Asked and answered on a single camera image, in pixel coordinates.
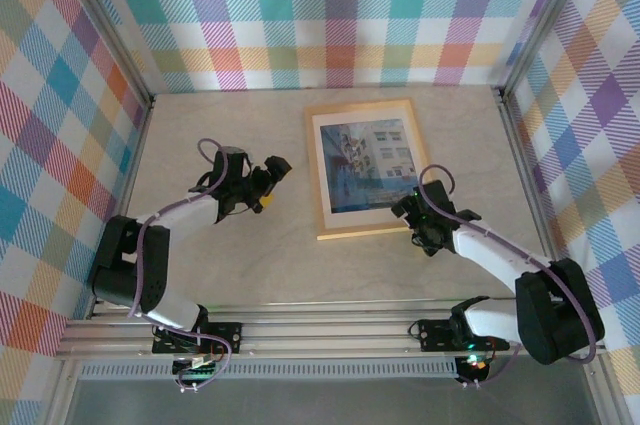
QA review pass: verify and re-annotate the light wooden picture frame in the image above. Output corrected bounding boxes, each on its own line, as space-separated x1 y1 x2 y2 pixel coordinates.
303 96 436 242

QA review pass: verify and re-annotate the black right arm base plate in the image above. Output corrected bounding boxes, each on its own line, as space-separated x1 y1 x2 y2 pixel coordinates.
418 318 511 352

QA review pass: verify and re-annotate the aluminium right side rail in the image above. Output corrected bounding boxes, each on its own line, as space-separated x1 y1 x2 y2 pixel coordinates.
492 87 571 304

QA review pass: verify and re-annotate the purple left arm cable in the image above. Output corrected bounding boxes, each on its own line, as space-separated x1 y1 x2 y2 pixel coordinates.
128 137 234 393

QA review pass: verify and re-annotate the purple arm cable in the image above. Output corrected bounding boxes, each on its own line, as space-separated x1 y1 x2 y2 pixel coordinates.
417 163 601 390
128 137 234 393

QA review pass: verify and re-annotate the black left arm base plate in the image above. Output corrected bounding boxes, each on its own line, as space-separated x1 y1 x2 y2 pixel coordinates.
151 322 243 356

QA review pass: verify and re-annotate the aluminium cross rail beam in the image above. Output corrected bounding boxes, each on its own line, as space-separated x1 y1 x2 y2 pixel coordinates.
54 299 607 361

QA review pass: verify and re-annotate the grey slotted cable duct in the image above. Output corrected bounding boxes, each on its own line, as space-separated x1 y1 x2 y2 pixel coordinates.
79 358 461 381

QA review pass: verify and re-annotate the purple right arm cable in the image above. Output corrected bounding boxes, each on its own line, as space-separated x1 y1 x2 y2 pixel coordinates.
417 163 601 390

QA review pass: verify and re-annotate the aluminium left corner post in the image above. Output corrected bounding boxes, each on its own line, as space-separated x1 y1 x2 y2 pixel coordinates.
49 0 156 109

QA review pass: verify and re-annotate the aluminium corner post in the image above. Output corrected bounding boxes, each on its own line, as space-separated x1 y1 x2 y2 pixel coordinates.
49 0 156 109
497 0 601 96

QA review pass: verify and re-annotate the aluminium right corner post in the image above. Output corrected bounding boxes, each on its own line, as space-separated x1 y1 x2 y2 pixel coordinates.
497 0 601 96

